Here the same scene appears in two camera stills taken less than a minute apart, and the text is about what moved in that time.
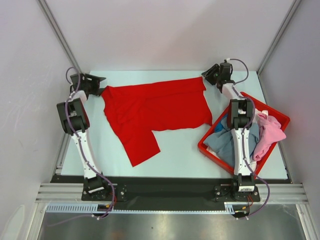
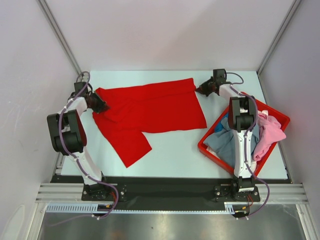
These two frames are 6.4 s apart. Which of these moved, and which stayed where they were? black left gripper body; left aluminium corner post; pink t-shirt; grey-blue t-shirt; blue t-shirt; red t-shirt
Moved: red t-shirt; black left gripper body
Stayed: left aluminium corner post; blue t-shirt; pink t-shirt; grey-blue t-shirt
